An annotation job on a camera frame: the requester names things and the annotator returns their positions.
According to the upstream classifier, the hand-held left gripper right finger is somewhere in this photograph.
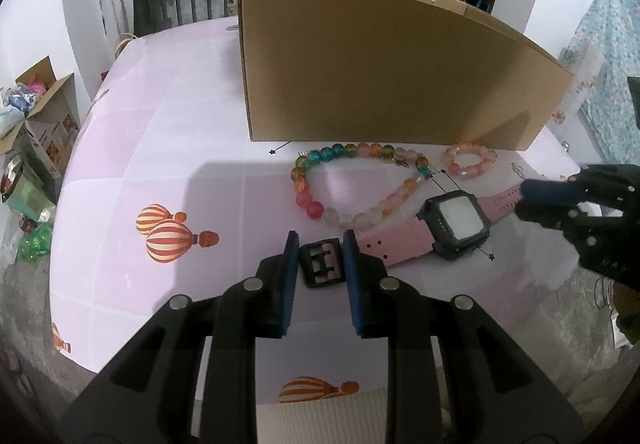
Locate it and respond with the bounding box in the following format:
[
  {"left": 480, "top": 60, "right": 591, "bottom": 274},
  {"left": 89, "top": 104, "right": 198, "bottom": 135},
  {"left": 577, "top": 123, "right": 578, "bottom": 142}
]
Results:
[{"left": 342, "top": 229, "right": 586, "bottom": 444}]

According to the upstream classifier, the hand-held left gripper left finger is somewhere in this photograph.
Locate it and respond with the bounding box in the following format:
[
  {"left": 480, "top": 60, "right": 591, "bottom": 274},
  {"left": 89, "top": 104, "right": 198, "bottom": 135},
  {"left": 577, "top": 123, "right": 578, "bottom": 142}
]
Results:
[{"left": 59, "top": 230, "right": 301, "bottom": 444}]

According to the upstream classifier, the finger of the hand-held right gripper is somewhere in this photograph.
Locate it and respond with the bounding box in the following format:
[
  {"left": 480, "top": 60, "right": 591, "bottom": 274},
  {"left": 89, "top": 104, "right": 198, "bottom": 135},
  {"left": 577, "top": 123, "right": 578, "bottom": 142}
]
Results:
[
  {"left": 520, "top": 165, "right": 632, "bottom": 205},
  {"left": 515, "top": 204, "right": 618, "bottom": 245}
]

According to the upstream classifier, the multicoloured glass bead necklace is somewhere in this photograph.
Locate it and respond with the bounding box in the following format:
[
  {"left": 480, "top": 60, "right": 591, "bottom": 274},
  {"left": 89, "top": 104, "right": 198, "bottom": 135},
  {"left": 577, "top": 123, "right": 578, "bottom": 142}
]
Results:
[{"left": 291, "top": 143, "right": 433, "bottom": 231}]

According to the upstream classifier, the pink bead bracelet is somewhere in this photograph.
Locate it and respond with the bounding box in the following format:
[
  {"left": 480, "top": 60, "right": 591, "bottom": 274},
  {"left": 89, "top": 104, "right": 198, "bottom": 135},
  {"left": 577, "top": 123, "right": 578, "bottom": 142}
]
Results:
[{"left": 442, "top": 142, "right": 498, "bottom": 178}]

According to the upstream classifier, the pink strap digital wristwatch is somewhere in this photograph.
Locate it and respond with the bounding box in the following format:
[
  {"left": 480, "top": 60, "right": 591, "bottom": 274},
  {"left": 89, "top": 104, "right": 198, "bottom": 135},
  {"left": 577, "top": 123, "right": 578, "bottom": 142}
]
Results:
[{"left": 298, "top": 182, "right": 528, "bottom": 289}]

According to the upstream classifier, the large brown cardboard box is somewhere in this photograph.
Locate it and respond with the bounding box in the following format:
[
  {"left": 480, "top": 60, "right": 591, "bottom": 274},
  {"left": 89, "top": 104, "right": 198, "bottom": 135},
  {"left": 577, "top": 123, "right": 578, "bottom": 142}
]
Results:
[{"left": 236, "top": 0, "right": 574, "bottom": 151}]

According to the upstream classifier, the person's right forearm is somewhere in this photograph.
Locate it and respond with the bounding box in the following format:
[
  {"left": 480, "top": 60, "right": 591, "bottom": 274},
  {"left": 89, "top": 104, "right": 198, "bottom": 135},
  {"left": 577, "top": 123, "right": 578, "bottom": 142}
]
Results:
[{"left": 612, "top": 281, "right": 640, "bottom": 350}]

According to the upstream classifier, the floral blue curtain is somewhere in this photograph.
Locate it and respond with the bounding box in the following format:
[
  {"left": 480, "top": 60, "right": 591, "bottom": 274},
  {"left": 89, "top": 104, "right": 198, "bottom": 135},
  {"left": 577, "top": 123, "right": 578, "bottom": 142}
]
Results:
[{"left": 557, "top": 0, "right": 640, "bottom": 169}]

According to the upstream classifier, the white knit sweater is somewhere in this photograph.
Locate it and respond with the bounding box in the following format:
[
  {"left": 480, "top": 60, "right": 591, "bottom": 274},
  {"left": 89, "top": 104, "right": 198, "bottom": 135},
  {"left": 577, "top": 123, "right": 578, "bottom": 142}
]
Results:
[{"left": 256, "top": 386, "right": 390, "bottom": 444}]

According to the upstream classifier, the green plastic bag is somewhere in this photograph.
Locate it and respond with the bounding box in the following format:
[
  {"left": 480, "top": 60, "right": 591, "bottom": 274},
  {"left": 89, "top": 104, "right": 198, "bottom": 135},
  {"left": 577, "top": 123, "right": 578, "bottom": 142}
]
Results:
[{"left": 17, "top": 224, "right": 53, "bottom": 261}]

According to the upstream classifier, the shiny green box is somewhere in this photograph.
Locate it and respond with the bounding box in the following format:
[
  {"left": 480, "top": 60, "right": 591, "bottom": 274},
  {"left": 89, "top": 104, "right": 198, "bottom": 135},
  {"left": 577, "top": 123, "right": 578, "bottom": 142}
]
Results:
[{"left": 10, "top": 169, "right": 56, "bottom": 221}]

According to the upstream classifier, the open printed cardboard box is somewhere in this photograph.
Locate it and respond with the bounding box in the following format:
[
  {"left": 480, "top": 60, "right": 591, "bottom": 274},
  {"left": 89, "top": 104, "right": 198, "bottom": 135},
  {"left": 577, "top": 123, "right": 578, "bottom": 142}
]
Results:
[{"left": 0, "top": 56, "right": 81, "bottom": 175}]

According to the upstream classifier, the stainless steel bowl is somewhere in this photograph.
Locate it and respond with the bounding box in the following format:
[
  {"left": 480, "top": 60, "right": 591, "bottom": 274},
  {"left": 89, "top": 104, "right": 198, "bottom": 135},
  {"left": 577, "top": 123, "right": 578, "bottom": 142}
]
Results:
[{"left": 0, "top": 154, "right": 31, "bottom": 205}]

